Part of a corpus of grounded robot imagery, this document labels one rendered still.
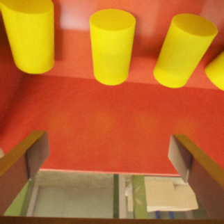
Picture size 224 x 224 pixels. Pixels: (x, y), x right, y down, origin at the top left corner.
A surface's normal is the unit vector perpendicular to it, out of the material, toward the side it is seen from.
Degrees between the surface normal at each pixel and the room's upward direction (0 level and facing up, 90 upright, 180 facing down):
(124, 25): 90
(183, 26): 90
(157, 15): 0
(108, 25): 90
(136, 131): 90
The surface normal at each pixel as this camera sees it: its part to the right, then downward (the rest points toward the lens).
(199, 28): 0.07, -0.57
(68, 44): -0.01, 0.82
